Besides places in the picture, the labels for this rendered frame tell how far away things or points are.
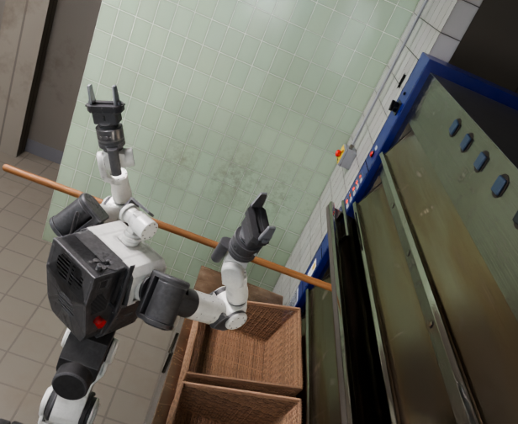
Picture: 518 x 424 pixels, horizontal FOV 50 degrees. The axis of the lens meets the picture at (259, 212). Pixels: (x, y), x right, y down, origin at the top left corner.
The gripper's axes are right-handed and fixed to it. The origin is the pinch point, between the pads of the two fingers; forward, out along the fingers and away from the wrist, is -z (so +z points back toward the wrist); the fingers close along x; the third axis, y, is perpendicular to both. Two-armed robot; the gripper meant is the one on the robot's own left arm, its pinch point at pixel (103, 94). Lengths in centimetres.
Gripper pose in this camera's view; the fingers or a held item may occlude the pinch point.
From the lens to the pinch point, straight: 189.7
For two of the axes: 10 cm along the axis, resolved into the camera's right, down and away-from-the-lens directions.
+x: 9.9, 0.6, -1.5
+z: 0.3, 8.5, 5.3
